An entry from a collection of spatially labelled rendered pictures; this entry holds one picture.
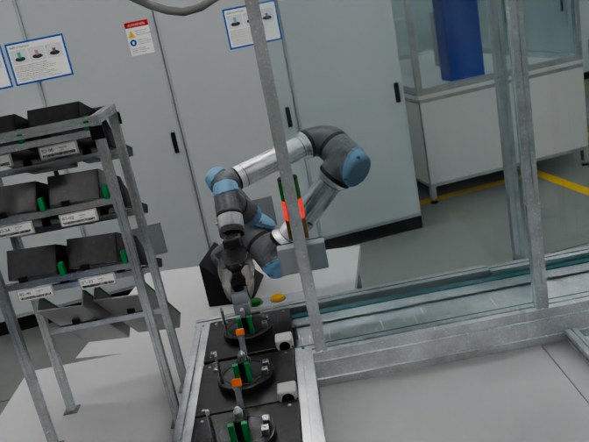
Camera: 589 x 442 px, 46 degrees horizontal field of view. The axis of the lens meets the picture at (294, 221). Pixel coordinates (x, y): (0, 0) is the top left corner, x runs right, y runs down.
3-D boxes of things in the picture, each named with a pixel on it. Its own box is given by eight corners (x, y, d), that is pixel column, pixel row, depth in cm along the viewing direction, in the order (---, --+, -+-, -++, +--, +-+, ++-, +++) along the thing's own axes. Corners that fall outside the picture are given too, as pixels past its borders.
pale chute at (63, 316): (88, 342, 206) (89, 327, 208) (130, 337, 203) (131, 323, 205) (36, 311, 181) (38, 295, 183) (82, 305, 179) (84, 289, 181)
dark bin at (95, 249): (119, 273, 198) (117, 246, 199) (162, 267, 195) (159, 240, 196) (68, 269, 170) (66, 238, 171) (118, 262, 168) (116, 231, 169)
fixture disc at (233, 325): (225, 326, 202) (223, 320, 201) (273, 317, 202) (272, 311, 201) (223, 349, 189) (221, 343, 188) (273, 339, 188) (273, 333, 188)
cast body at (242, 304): (236, 306, 196) (230, 283, 194) (251, 302, 196) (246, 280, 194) (235, 318, 188) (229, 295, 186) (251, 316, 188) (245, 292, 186)
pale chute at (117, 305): (138, 332, 206) (138, 317, 208) (180, 327, 203) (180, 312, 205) (92, 301, 181) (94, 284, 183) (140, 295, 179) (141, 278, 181)
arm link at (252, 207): (249, 193, 221) (230, 181, 212) (268, 215, 216) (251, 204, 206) (231, 210, 222) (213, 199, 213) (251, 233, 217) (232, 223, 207)
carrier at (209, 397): (204, 372, 183) (193, 329, 179) (294, 354, 183) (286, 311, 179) (195, 424, 160) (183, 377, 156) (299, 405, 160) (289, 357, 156)
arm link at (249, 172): (328, 107, 235) (201, 167, 217) (348, 125, 229) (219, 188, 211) (326, 131, 244) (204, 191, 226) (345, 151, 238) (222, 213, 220)
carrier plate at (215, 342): (211, 328, 207) (209, 322, 207) (291, 313, 207) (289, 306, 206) (204, 368, 185) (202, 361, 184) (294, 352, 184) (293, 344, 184)
